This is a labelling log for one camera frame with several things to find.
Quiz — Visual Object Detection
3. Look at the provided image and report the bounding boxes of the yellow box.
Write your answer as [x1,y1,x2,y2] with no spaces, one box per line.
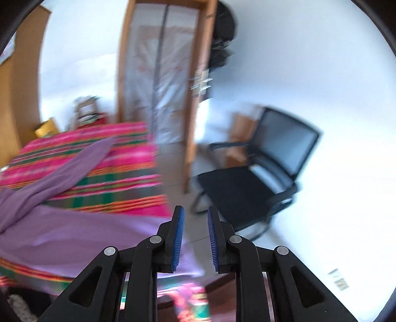
[35,117,60,138]

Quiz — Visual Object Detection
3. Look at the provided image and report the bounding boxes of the red basket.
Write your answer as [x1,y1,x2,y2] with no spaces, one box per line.
[76,113,107,129]

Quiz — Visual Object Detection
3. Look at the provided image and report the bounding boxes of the black mesh office chair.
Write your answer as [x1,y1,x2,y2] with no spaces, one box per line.
[191,107,322,241]

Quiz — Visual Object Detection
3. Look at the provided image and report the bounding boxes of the black bags on hook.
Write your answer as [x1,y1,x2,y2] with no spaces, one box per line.
[208,1,236,71]

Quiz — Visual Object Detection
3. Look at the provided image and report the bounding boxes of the plastic covered door screen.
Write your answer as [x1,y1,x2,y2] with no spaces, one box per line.
[117,1,200,144]

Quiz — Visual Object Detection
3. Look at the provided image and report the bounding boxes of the pink plaid tablecloth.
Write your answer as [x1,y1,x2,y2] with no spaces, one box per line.
[1,124,209,321]

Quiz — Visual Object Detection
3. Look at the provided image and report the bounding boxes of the wooden board against wall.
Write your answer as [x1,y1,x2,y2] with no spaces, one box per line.
[225,113,257,168]

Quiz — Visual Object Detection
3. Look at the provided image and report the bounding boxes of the wooden door with handle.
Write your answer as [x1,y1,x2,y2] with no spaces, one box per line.
[183,0,218,193]

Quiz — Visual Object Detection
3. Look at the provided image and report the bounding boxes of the purple fleece garment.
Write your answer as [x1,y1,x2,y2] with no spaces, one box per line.
[0,135,207,278]

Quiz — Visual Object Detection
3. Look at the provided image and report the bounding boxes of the wooden wardrobe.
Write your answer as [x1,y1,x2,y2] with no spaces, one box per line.
[1,6,51,167]

